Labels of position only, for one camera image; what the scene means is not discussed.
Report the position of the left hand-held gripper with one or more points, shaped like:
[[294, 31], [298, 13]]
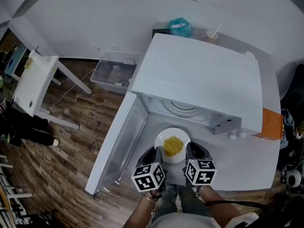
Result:
[[147, 178]]

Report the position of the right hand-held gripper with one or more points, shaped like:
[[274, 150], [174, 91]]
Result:
[[200, 172]]

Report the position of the yellow food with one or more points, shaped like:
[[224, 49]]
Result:
[[173, 146]]

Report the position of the white plate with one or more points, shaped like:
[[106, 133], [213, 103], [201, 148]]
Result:
[[160, 134]]

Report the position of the white microwave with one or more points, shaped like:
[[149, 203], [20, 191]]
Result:
[[197, 72]]

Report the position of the person's left forearm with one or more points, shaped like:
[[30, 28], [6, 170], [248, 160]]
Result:
[[137, 212]]

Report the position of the person's right forearm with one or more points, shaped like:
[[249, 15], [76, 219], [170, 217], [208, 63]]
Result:
[[221, 214]]

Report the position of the person's left leg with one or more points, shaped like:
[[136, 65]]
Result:
[[167, 198]]

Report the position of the person's leg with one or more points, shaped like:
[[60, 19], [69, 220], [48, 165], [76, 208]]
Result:
[[192, 203], [167, 198]]

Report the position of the person's right leg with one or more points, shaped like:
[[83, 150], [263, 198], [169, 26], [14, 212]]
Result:
[[192, 203]]

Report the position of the person's white shirt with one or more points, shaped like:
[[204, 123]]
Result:
[[185, 222]]

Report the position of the orange box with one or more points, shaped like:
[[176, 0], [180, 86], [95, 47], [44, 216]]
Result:
[[268, 125]]

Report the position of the clear plastic storage bin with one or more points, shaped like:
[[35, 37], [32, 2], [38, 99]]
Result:
[[111, 75]]

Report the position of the pile of dark clothes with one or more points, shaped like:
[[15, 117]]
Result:
[[287, 129]]

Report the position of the white round device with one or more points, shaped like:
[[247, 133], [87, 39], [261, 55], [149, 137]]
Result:
[[293, 178]]

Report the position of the black bag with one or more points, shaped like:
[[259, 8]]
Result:
[[280, 220]]

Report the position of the paper cup with straw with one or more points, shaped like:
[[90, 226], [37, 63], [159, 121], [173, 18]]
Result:
[[211, 38]]

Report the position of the black office chair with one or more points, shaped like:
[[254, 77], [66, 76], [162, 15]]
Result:
[[297, 79]]

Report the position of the teal plastic bag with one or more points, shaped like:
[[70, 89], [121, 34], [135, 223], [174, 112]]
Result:
[[180, 27]]

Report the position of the white table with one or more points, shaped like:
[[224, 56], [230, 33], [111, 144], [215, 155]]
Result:
[[38, 84]]

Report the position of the white metal rack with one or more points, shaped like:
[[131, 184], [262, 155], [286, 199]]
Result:
[[12, 198]]

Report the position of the yellow box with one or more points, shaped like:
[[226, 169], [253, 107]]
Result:
[[29, 63]]

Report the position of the light blue board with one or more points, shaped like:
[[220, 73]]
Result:
[[15, 60]]

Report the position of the white wall socket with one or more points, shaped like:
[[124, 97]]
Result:
[[96, 47], [115, 47]]

